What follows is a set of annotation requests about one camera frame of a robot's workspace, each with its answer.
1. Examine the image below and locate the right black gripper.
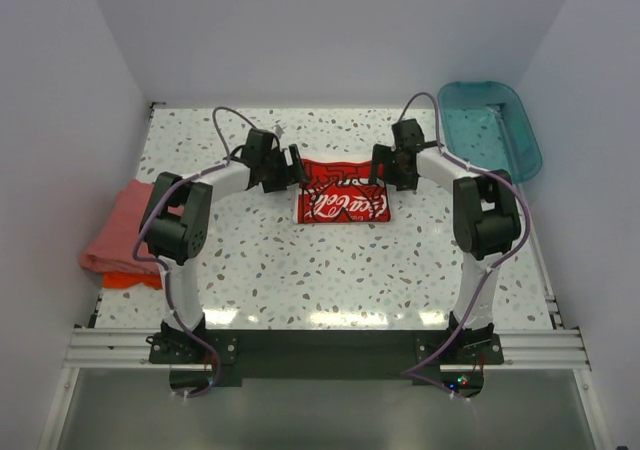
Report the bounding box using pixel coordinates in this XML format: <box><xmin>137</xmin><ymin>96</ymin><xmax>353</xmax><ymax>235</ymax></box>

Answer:
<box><xmin>369</xmin><ymin>144</ymin><xmax>418</xmax><ymax>191</ymax></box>

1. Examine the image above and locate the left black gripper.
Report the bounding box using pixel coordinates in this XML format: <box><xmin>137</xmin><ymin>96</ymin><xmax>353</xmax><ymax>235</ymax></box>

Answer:
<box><xmin>261</xmin><ymin>145</ymin><xmax>310</xmax><ymax>194</ymax></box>

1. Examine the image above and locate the white t shirt red print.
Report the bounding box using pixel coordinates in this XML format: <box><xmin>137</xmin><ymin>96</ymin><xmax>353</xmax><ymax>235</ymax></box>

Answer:
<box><xmin>293</xmin><ymin>159</ymin><xmax>392</xmax><ymax>225</ymax></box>

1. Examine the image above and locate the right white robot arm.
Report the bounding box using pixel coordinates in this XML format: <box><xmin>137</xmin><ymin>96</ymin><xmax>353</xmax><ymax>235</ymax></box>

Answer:
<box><xmin>369</xmin><ymin>119</ymin><xmax>522</xmax><ymax>363</ymax></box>

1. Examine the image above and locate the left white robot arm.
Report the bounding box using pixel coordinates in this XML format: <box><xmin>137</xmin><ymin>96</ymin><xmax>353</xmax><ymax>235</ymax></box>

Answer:
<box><xmin>132</xmin><ymin>129</ymin><xmax>310</xmax><ymax>362</ymax></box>

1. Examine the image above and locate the teal plastic basket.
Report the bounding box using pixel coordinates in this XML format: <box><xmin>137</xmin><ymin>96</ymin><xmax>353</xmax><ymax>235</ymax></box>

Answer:
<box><xmin>437</xmin><ymin>81</ymin><xmax>542</xmax><ymax>184</ymax></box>

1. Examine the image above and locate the folded pink t shirt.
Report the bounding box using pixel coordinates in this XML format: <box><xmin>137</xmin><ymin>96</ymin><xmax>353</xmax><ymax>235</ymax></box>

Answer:
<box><xmin>78</xmin><ymin>179</ymin><xmax>158</xmax><ymax>274</ymax></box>

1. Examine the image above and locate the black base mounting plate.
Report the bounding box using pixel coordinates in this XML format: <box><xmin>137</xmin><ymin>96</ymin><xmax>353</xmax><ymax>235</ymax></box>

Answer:
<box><xmin>146</xmin><ymin>327</ymin><xmax>505</xmax><ymax>397</ymax></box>

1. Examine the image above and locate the folded orange t shirt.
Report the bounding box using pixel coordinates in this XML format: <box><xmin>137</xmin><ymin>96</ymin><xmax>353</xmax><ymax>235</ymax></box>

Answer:
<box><xmin>102</xmin><ymin>272</ymin><xmax>162</xmax><ymax>290</ymax></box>

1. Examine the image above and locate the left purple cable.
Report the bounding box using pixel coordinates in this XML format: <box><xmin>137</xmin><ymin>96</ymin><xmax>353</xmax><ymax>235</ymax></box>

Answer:
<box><xmin>131</xmin><ymin>106</ymin><xmax>266</xmax><ymax>400</ymax></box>

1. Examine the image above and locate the purple cable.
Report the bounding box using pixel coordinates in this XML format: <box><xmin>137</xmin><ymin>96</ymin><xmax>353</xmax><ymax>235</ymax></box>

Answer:
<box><xmin>399</xmin><ymin>90</ymin><xmax>532</xmax><ymax>389</ymax></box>
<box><xmin>131</xmin><ymin>106</ymin><xmax>266</xmax><ymax>400</ymax></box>

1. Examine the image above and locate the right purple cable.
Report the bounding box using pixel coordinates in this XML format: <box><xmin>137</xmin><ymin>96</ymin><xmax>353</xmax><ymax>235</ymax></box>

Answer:
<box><xmin>399</xmin><ymin>90</ymin><xmax>532</xmax><ymax>389</ymax></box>

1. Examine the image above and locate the aluminium frame rail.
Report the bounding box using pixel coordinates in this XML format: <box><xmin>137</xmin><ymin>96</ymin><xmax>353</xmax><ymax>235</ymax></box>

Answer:
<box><xmin>63</xmin><ymin>328</ymin><xmax>590</xmax><ymax>370</ymax></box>

